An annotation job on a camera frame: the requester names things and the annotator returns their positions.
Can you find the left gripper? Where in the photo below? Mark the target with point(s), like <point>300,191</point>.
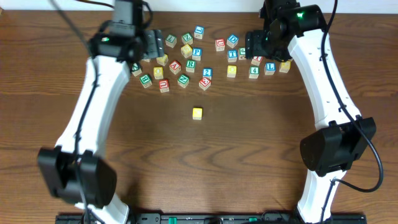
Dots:
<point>154,43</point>

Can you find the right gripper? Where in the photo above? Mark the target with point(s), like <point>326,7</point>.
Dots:
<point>253,43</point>

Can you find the yellow O block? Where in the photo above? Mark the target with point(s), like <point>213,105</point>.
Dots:
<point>158,73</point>

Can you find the blue L block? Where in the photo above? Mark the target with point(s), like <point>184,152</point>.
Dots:
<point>270,68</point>

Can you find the green R block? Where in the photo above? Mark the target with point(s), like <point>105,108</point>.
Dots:
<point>190,66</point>

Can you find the yellow C block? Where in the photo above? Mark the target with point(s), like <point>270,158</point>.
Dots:
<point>197,113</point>

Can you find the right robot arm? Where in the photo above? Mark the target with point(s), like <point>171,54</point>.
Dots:
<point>300,34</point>

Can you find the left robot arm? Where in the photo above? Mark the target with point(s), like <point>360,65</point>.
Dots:
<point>75,169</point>

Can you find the red I block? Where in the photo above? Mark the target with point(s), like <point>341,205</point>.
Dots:
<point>256,60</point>

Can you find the green J block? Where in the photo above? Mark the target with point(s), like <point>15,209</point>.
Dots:
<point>242,53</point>

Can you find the green L block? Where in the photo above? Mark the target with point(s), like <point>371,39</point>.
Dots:
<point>171,40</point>

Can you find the blue D block left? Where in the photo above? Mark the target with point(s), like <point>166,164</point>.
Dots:
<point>232,41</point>

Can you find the blue T block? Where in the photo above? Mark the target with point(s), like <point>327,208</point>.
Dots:
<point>232,56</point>

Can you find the green 4 block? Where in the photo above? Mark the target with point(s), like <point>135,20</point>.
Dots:
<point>254,72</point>

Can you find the red A block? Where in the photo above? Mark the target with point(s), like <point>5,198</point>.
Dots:
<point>175,67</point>

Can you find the green A block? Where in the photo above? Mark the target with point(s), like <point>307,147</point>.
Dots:
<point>136,69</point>

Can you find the green B block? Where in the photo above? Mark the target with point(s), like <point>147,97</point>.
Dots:
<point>145,80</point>

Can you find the yellow S block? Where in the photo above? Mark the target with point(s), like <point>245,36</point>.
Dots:
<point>186,51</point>

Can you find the yellow block centre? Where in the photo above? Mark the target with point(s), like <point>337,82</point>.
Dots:
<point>231,71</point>

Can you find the green Z block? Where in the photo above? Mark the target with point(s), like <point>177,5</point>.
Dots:
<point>187,38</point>

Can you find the yellow block right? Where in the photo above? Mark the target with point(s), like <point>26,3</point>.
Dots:
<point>285,66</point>

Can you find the red U block upper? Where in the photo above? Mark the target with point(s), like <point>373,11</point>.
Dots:
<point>220,45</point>

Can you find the red u block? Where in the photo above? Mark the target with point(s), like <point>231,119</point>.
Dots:
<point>164,86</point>
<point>220,45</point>

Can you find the red U block lower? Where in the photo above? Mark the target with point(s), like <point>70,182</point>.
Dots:
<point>164,86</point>

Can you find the blue P block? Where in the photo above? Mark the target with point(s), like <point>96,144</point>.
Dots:
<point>196,54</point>

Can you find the green N block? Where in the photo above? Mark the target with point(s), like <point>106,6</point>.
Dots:
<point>183,80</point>

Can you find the blue block top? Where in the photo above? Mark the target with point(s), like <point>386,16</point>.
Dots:
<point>199,32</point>

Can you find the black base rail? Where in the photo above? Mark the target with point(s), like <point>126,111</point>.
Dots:
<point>211,218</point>

